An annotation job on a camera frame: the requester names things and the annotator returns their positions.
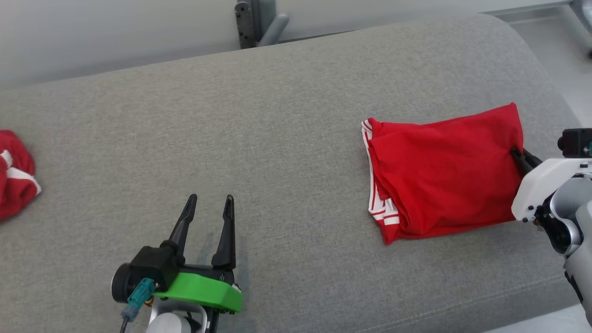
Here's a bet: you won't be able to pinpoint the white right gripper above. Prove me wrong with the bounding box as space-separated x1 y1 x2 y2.
510 147 592 222

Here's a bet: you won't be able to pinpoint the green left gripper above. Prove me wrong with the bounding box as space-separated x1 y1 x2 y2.
154 194 243 315

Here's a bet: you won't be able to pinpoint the red bulls jersey shirt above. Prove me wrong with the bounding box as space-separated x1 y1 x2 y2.
361 103 525 246

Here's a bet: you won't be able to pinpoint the red bulls shorts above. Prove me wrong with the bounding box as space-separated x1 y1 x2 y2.
0 130 43 222

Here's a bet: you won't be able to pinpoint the grey fabric sofa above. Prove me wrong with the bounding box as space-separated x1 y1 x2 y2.
0 13 583 333

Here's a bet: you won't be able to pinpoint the black cable teal plug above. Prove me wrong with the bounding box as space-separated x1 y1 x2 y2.
119 277 156 333

